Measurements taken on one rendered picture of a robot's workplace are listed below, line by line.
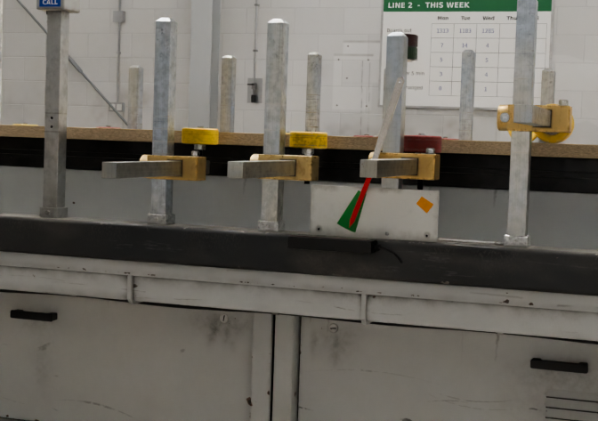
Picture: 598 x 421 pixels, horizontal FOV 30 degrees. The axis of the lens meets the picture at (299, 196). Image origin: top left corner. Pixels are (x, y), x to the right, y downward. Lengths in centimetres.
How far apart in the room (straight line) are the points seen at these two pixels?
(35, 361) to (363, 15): 718
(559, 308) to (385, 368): 49
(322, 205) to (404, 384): 49
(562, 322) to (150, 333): 101
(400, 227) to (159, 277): 54
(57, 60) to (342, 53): 733
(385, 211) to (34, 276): 83
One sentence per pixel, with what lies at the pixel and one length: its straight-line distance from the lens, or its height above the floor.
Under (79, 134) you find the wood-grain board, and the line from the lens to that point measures 264.
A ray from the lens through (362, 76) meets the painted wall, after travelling 965.
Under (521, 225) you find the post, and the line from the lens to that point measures 216.
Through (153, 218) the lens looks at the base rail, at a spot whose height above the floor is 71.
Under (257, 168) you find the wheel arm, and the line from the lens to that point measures 205.
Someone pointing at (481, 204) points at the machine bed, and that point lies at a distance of 239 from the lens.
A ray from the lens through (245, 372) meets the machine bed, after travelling 261.
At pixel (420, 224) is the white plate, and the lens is 219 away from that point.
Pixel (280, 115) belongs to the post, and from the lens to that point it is 227.
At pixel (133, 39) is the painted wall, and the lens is 1047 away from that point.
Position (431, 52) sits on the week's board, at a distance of 951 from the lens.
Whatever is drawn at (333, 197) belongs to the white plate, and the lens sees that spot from 223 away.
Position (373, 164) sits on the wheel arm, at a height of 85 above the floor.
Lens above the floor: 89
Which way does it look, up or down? 3 degrees down
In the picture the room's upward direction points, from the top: 2 degrees clockwise
